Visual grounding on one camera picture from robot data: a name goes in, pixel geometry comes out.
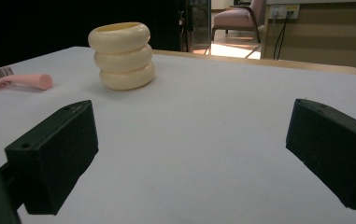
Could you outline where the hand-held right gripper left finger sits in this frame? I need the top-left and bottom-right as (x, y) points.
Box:
(4, 99), (100, 216)

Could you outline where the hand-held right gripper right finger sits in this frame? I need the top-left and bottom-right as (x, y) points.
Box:
(285, 98), (356, 211)

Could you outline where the pink hairbrush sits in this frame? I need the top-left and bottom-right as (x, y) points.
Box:
(0, 65), (54, 93)

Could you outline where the cream ribbed holder cup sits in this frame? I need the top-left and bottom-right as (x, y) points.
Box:
(87, 21), (156, 91)

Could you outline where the beige wooden counter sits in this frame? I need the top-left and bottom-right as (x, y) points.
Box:
(260, 0), (356, 70)

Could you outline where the slanted metal stand leg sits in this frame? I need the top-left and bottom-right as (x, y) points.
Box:
(244, 42), (262, 59)

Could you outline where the pink armchair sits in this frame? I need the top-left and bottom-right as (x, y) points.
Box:
(211, 0), (267, 44)

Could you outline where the black wall cable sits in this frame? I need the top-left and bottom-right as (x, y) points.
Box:
(277, 12), (294, 61)
(273, 11), (292, 60)

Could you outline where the white wall outlet strip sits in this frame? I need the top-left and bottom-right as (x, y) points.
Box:
(268, 4), (301, 20)

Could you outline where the metal frame stand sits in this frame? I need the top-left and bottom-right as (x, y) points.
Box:
(179, 0), (213, 56)

